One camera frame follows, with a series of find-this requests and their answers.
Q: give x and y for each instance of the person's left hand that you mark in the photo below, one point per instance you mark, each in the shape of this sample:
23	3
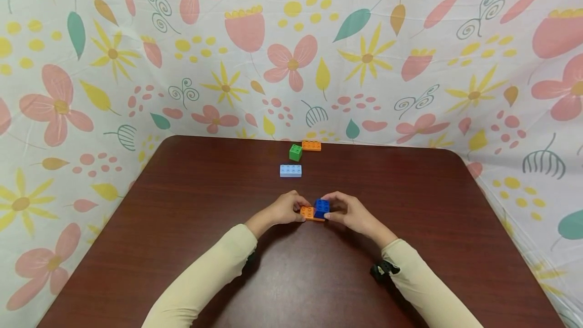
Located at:
281	211

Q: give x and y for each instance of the person's right hand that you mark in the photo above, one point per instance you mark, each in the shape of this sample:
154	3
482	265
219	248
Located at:
355	215

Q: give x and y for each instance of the orange building brick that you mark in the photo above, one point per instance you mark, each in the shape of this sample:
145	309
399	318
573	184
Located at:
311	146
309	213

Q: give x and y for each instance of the person's left forearm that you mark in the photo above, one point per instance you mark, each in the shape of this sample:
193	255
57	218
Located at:
205	279

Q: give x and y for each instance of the person's right forearm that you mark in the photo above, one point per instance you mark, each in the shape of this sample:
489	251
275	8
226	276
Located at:
423	282

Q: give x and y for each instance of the light blue building brick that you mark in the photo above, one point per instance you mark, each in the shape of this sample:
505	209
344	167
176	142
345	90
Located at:
290	170

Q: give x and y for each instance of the green building brick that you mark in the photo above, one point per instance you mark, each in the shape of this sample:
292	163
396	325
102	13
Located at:
295	152

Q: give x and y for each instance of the black wrist band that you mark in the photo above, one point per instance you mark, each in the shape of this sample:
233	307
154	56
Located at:
383	269

